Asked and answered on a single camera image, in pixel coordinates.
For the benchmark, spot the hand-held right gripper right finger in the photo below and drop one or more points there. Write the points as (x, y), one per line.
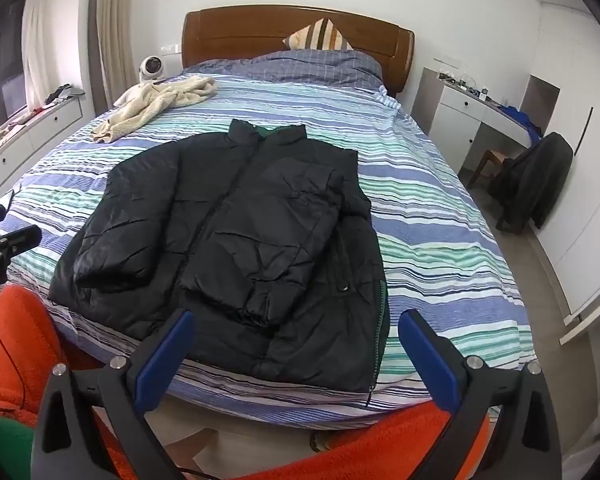
(430, 360)

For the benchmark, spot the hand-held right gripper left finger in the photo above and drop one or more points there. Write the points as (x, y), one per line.
(162, 360)

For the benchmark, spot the black puffer jacket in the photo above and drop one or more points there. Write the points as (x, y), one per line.
(230, 235)

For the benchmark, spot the person's left forearm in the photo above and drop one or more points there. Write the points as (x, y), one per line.
(2, 450)

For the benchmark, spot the person's orange fleece clothing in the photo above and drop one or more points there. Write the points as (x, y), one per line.
(25, 340)

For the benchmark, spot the white window cabinet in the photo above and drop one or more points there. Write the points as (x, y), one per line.
(35, 130)

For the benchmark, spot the striped bed with wooden headboard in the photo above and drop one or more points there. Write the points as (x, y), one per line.
(430, 235)

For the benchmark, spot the dark item on cabinet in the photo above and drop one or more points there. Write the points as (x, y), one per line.
(65, 92)

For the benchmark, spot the white sheer curtain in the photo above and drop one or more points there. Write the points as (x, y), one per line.
(40, 45)

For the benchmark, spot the cream fleece garment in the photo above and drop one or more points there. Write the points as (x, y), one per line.
(145, 105)

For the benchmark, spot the wooden chair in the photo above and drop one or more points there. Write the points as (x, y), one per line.
(487, 162)

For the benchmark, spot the dark jacket on chair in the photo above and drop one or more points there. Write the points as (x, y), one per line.
(535, 180)

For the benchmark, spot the small white fan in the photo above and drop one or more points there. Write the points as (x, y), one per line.
(151, 67)

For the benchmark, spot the beige curtain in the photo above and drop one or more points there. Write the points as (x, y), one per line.
(111, 25)

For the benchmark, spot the white desk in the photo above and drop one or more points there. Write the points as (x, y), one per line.
(455, 110)

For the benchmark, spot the blue cloth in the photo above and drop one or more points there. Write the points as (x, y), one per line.
(522, 120)

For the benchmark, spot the small desk clutter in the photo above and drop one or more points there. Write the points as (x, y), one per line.
(462, 85)

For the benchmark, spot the wooden headboard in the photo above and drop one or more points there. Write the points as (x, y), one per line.
(230, 35)

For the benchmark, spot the blue checked duvet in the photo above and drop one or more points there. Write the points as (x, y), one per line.
(290, 67)

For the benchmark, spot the brown striped pillow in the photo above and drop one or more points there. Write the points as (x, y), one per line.
(317, 37)

